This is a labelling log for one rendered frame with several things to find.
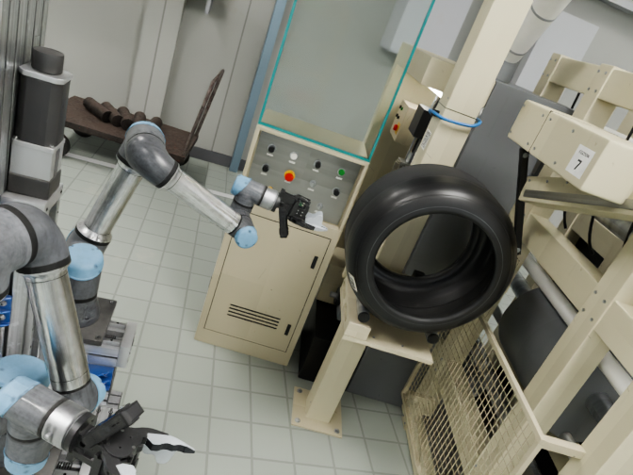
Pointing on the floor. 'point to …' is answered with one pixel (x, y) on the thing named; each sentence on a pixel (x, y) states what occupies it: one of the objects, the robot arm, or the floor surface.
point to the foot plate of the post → (312, 418)
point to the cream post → (441, 155)
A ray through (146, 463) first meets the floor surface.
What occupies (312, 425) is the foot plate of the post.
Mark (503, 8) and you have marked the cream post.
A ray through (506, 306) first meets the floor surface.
